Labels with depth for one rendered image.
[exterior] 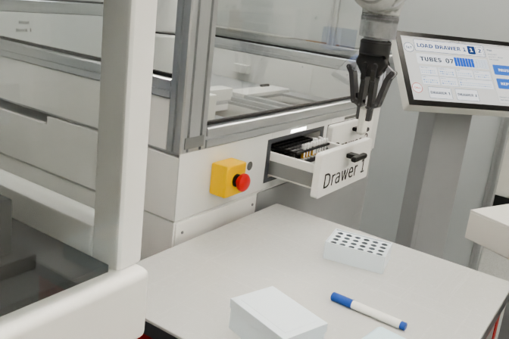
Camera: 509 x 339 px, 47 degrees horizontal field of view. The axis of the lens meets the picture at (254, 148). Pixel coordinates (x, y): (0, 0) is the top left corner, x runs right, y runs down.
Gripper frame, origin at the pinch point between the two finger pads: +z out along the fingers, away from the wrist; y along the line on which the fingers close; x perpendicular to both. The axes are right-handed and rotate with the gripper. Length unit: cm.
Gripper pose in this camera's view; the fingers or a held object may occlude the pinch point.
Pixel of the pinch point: (363, 120)
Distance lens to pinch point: 150.0
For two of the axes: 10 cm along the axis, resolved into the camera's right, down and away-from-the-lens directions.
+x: -5.7, 1.5, -8.1
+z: -1.1, 9.6, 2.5
